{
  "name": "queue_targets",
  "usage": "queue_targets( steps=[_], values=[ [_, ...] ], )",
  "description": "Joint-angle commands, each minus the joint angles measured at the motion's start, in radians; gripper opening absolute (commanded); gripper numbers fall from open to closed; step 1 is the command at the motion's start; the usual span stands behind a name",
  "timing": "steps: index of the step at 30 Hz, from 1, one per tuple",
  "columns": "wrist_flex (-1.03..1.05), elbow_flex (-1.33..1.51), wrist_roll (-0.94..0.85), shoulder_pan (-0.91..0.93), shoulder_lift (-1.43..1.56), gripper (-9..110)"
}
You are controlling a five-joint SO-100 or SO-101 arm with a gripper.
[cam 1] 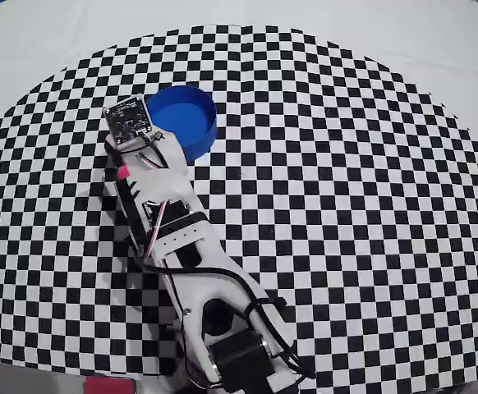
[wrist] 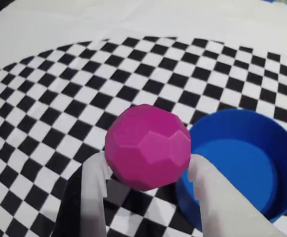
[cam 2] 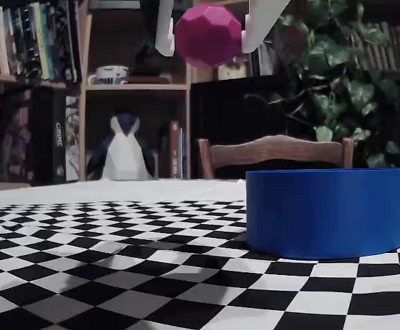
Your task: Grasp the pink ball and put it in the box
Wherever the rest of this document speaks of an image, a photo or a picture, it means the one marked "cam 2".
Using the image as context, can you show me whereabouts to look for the orange spine book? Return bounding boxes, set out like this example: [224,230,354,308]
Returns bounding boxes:
[0,5,11,75]

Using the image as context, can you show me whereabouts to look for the white table cover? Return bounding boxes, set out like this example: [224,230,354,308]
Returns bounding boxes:
[0,178,400,207]

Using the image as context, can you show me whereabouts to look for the red book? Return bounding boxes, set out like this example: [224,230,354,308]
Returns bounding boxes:
[170,120,181,179]

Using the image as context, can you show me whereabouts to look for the small white box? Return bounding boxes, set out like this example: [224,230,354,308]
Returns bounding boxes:
[216,61,248,82]

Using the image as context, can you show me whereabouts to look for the low-poly penguin figure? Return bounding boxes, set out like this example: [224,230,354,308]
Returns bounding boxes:
[87,110,159,182]

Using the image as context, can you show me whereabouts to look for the black white checkerboard mat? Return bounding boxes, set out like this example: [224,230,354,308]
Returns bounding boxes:
[0,199,400,330]

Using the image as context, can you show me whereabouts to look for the blue round box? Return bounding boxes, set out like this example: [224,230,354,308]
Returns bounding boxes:
[245,167,400,261]

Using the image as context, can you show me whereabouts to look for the pink faceted ball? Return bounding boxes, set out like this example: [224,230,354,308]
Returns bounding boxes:
[175,1,243,69]

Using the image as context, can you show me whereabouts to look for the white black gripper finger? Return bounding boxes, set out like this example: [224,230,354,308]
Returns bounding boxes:
[154,0,177,58]

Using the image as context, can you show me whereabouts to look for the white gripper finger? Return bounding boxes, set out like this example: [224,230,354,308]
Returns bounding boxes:
[241,0,292,54]

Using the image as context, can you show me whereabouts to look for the white mug with face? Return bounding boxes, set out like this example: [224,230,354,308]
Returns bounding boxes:
[87,65,133,86]

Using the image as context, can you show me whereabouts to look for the green leafy plant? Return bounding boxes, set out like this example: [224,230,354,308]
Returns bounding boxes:
[244,0,400,170]

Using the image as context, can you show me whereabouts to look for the black patterned book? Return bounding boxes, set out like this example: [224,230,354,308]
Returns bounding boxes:
[50,0,83,83]

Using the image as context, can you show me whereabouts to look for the white illustrated game box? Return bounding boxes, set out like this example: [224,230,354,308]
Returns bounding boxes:
[65,95,81,182]

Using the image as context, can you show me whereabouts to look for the blue book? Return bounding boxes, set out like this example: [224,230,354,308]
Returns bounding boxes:
[179,126,188,179]

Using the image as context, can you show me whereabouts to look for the dark figurine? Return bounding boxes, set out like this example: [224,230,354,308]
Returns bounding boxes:
[133,37,173,75]

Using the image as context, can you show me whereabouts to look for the yellow green spine book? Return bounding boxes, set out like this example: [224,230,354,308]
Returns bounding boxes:
[33,2,52,80]

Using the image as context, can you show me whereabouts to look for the wooden bookshelf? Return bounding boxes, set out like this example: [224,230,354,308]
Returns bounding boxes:
[0,0,400,189]

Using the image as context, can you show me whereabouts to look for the black board game box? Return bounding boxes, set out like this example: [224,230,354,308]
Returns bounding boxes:
[30,86,67,186]

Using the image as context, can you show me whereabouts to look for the grey flat box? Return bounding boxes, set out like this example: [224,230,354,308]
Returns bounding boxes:
[89,0,142,10]

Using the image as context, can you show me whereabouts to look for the dark purple game box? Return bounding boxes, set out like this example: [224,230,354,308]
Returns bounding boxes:
[0,89,33,184]

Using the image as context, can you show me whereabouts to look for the wooden chair back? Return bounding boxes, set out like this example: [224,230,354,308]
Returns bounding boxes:
[196,135,355,180]

